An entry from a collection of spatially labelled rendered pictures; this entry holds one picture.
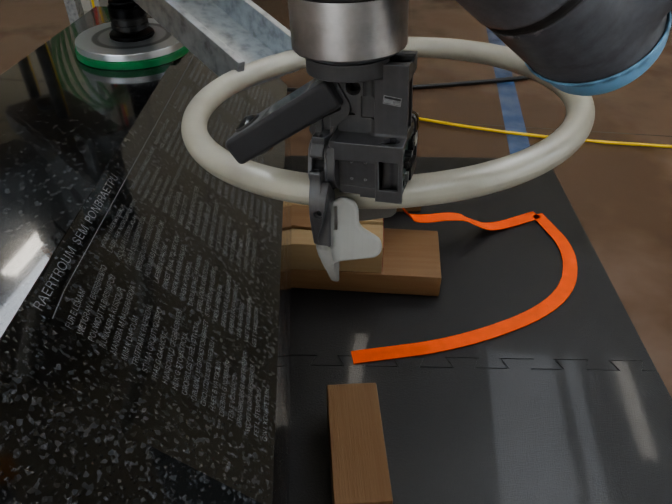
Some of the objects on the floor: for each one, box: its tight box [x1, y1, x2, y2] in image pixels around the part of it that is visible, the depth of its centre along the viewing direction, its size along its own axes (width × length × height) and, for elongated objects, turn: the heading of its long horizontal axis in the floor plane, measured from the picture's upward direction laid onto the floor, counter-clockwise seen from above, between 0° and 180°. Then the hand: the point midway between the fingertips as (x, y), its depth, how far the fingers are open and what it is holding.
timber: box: [327, 383, 393, 504], centre depth 132 cm, size 30×12×12 cm, turn 4°
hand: (336, 252), depth 58 cm, fingers closed on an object, 5 cm apart
